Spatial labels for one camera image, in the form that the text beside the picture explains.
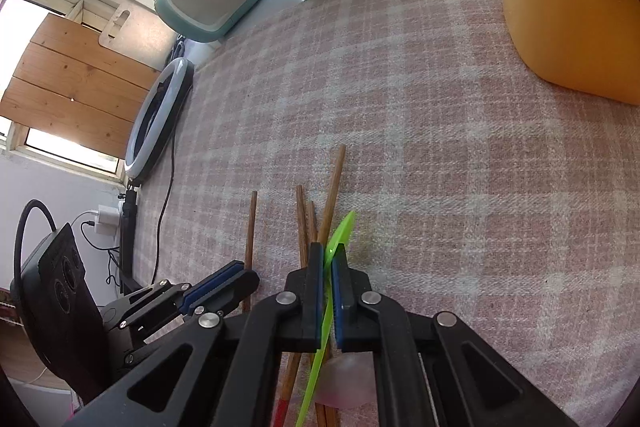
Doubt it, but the black ring light cable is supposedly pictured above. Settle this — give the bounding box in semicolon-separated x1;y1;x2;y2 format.
150;129;177;280

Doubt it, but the green plastic spoon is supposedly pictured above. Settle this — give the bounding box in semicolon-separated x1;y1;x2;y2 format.
295;210;358;427

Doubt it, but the black ring light stand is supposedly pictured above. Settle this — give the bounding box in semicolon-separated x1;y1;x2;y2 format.
117;187;143;293

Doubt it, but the thin black charger cable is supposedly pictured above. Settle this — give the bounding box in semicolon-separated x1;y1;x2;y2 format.
70;213;123;288

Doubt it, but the white cutting board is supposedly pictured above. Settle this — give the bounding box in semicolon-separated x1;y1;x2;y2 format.
97;4;176;72

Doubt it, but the translucent plastic spoon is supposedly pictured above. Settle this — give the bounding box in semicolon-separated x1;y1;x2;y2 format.
315;353;376;408

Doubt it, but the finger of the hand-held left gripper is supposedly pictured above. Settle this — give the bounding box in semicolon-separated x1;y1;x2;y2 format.
102;259;261;353

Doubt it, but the brown wooden plank board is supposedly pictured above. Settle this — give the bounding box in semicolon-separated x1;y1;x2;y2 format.
0;14;161;160

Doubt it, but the white charger plug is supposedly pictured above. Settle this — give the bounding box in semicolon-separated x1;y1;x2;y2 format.
92;204;123;238

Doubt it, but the white ring light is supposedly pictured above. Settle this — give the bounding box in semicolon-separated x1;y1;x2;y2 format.
123;58;196;182

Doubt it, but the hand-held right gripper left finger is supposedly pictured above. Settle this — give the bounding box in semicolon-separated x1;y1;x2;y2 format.
65;242;326;427

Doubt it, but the pink plaid tablecloth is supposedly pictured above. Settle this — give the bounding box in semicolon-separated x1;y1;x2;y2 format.
132;0;640;427

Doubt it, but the yellow plastic container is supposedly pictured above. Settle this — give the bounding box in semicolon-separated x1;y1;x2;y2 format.
475;0;640;105

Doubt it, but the thick black cable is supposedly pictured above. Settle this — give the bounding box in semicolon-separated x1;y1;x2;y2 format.
12;199;58;288

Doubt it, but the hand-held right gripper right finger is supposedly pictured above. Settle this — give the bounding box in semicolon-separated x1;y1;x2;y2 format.
331;243;576;427

